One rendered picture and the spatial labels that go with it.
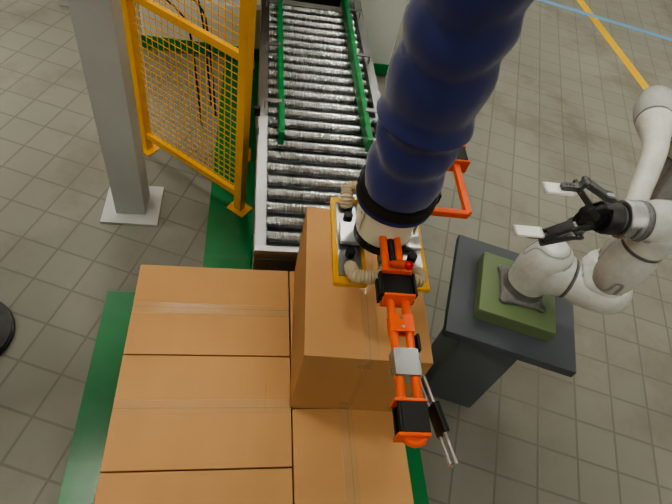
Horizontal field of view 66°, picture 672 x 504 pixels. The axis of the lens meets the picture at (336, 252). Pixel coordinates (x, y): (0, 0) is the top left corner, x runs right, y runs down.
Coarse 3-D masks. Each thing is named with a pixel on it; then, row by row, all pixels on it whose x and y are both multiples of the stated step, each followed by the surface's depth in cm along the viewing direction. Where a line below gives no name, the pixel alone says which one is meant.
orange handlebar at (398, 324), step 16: (464, 192) 161; (448, 208) 156; (464, 208) 157; (384, 240) 143; (400, 240) 145; (384, 256) 140; (400, 256) 140; (400, 320) 127; (400, 336) 128; (400, 384) 117; (416, 384) 118
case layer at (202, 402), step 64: (192, 320) 196; (256, 320) 200; (128, 384) 176; (192, 384) 180; (256, 384) 185; (128, 448) 164; (192, 448) 167; (256, 448) 171; (320, 448) 175; (384, 448) 178
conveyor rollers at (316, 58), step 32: (288, 32) 334; (320, 32) 343; (288, 64) 312; (320, 64) 322; (288, 96) 296; (320, 96) 299; (352, 96) 303; (320, 128) 283; (352, 128) 285; (288, 160) 264; (320, 160) 265; (352, 160) 268; (288, 192) 246; (320, 192) 249; (288, 224) 235
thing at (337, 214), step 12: (336, 204) 164; (336, 216) 161; (348, 216) 159; (336, 228) 159; (336, 240) 156; (336, 252) 153; (348, 252) 150; (360, 252) 154; (336, 264) 150; (360, 264) 151; (336, 276) 147
